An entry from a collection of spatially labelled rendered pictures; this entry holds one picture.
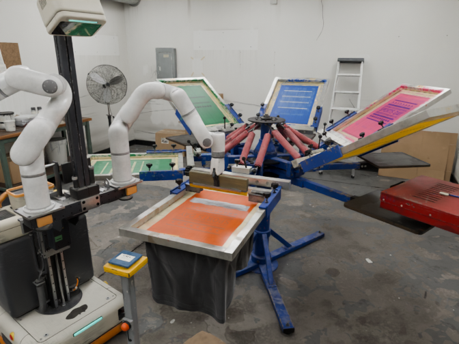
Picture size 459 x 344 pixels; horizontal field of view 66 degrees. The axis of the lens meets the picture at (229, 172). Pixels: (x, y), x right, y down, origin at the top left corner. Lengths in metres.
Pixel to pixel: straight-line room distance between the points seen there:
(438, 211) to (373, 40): 4.30
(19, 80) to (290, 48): 5.00
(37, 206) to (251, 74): 5.03
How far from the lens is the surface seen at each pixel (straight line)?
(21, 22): 5.89
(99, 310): 2.46
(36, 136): 1.54
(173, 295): 1.94
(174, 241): 1.61
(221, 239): 1.68
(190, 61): 6.73
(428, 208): 1.91
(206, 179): 2.00
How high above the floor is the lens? 1.77
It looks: 18 degrees down
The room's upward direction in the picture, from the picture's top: straight up
